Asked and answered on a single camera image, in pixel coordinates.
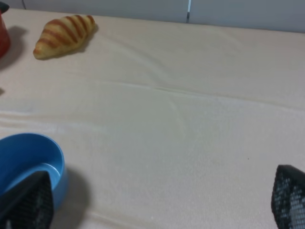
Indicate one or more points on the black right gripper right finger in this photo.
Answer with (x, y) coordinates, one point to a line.
(288, 198)

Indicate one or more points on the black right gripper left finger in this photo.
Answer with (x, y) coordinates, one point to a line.
(29, 204)

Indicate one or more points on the blue bowl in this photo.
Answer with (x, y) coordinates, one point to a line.
(26, 153)

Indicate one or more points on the beige tablecloth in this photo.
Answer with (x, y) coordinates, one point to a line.
(162, 125)

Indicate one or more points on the toy croissant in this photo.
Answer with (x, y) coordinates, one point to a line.
(64, 35)

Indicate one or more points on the red pot with black handles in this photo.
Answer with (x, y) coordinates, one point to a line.
(4, 35)

